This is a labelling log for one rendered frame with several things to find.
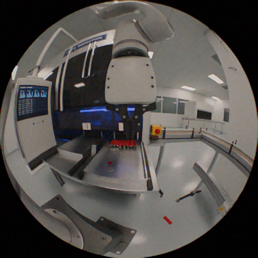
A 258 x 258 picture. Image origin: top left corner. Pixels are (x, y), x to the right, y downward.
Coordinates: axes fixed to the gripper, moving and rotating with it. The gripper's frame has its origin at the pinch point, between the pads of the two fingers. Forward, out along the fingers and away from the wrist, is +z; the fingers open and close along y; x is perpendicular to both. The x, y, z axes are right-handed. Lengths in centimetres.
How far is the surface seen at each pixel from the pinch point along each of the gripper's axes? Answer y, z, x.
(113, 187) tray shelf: 6.1, 22.4, 0.2
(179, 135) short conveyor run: -47, 19, -50
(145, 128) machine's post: -8.7, 9.2, -39.2
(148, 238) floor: -22, 110, 26
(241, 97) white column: -144, -41, -13
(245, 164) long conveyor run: -82, 19, 17
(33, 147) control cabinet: 89, 20, -2
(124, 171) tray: 3.1, 22.1, -9.0
